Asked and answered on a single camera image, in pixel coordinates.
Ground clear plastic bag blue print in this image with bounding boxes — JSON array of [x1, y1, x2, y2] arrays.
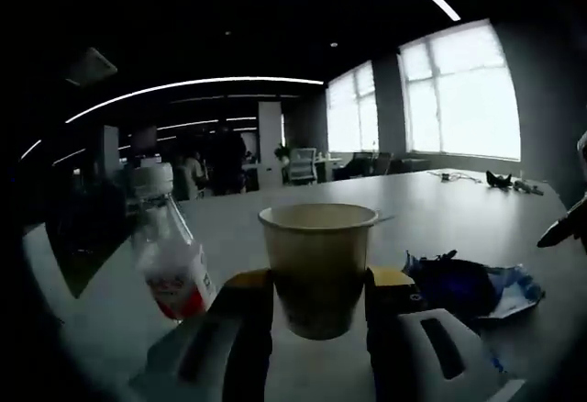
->
[[402, 250, 547, 321]]

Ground black and blue cap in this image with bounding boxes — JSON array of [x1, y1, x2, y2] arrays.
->
[[414, 250, 497, 318]]

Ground long ceiling light strip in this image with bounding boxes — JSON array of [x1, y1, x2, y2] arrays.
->
[[66, 76, 325, 124]]

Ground small grey object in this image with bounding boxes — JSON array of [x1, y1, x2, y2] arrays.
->
[[513, 180, 546, 197]]

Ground wide window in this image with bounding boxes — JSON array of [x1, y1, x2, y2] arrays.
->
[[397, 18, 523, 161]]

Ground black object on table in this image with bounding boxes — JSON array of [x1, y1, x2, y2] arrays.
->
[[485, 170, 514, 190]]

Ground ceiling air conditioner panel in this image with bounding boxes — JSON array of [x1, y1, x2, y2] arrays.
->
[[66, 47, 118, 87]]

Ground white table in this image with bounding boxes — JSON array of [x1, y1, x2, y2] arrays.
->
[[22, 170, 570, 402]]

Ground white mesh chair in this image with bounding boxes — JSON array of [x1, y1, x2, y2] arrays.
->
[[289, 147, 319, 186]]

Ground wall screen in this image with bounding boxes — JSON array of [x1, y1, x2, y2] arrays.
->
[[130, 127, 160, 151]]

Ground dark office chair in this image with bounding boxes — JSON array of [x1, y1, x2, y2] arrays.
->
[[337, 151, 394, 180]]

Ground beige paper cup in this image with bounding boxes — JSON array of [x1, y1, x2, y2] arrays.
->
[[257, 203, 380, 341]]

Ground narrow window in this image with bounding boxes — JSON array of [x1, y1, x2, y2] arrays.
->
[[326, 60, 380, 153]]

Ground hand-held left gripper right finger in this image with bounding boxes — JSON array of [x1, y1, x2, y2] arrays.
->
[[366, 264, 526, 402]]

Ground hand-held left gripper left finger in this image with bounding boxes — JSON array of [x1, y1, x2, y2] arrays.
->
[[129, 268, 277, 402]]

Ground clear water bottle red label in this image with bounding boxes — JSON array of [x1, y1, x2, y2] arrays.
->
[[126, 162, 217, 321]]

